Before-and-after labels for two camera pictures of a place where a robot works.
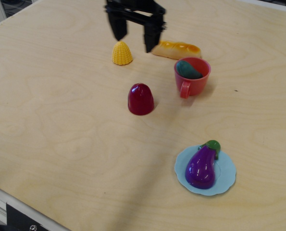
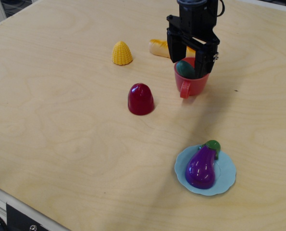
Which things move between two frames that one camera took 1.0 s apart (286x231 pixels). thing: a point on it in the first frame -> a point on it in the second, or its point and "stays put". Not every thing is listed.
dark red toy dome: (140, 99) stays put
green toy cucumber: (186, 69) stays put
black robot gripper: (148, 12) -> (196, 21)
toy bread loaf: (176, 50) stays put
